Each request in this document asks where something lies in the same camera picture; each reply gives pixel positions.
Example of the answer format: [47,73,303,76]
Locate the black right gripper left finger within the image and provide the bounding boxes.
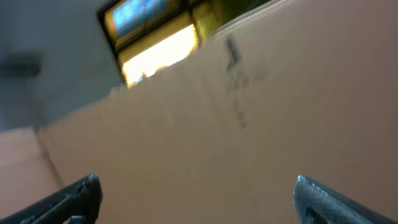
[1,174,103,224]

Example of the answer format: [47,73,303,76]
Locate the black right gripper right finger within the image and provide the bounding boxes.
[294,175,397,224]

